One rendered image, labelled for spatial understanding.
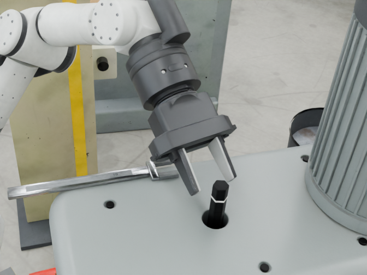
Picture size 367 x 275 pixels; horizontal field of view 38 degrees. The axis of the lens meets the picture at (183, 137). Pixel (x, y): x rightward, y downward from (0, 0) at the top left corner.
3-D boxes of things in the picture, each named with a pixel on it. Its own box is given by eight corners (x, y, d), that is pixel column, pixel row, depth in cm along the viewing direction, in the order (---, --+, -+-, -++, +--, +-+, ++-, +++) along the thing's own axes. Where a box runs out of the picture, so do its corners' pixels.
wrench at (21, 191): (8, 205, 73) (7, 202, 73) (6, 186, 76) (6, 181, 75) (178, 177, 80) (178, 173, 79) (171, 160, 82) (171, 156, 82)
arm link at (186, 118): (219, 145, 80) (187, 76, 83) (247, 119, 72) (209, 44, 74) (144, 171, 75) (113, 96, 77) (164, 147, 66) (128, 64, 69)
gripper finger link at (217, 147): (234, 177, 71) (214, 136, 73) (225, 184, 74) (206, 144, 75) (244, 173, 72) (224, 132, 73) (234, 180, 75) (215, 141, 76)
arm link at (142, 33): (111, 89, 74) (81, 20, 76) (164, 85, 82) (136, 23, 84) (160, 43, 67) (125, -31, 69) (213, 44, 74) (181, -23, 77)
